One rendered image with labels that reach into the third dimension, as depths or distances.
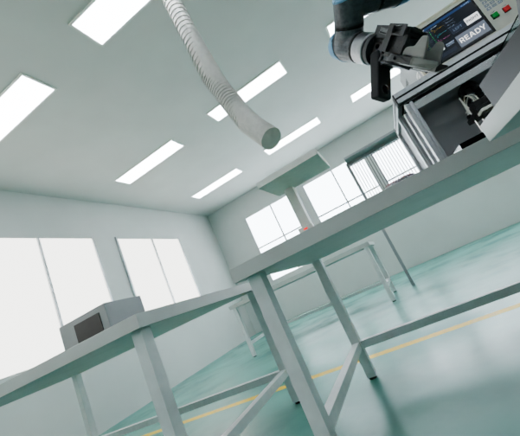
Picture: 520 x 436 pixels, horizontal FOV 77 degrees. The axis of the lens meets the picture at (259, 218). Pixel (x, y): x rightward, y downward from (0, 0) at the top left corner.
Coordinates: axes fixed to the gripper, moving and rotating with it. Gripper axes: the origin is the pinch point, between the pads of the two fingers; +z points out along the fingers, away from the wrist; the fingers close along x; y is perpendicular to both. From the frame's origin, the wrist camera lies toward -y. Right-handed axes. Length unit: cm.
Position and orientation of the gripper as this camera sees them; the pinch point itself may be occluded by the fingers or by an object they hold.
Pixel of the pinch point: (435, 68)
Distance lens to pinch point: 82.5
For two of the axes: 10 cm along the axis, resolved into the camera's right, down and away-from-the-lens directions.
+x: 8.8, 0.1, 4.7
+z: 4.1, 4.8, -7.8
